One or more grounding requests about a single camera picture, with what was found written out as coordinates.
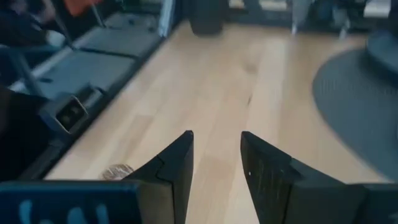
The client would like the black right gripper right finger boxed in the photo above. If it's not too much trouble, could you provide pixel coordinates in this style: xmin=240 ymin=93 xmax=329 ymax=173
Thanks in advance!
xmin=239 ymin=131 xmax=398 ymax=224

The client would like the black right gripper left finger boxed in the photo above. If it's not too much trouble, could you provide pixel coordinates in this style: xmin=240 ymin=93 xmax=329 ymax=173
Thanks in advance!
xmin=0 ymin=130 xmax=195 ymax=224

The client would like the small brown donut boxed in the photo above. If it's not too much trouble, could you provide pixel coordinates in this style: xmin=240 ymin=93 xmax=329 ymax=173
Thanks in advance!
xmin=99 ymin=164 xmax=135 ymax=181

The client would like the round dark woven placemat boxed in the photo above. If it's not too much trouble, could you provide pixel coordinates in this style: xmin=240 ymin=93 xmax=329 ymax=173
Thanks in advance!
xmin=312 ymin=48 xmax=398 ymax=183

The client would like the grey square tube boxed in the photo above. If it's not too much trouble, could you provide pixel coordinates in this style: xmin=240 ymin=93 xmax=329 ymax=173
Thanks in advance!
xmin=39 ymin=92 xmax=105 ymax=135

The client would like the silver aluminium strut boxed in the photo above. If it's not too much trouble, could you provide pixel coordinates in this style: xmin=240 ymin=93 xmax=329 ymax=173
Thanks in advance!
xmin=157 ymin=0 xmax=177 ymax=39

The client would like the black plastic pot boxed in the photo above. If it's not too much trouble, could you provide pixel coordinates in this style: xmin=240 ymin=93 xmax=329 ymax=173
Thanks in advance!
xmin=189 ymin=0 xmax=225 ymax=37

